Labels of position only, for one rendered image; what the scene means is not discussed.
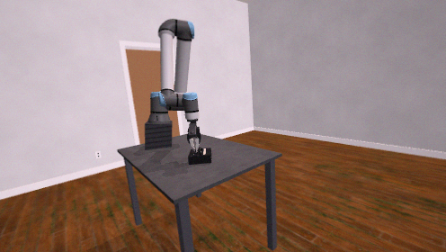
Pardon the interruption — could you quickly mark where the dark grey lighting desk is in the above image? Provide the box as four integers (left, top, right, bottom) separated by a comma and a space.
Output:
188, 148, 211, 165

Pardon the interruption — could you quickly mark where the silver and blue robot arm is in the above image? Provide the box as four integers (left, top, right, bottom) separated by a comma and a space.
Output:
148, 19, 200, 123

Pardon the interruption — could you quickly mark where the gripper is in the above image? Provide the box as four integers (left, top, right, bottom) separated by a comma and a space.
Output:
187, 119, 201, 152

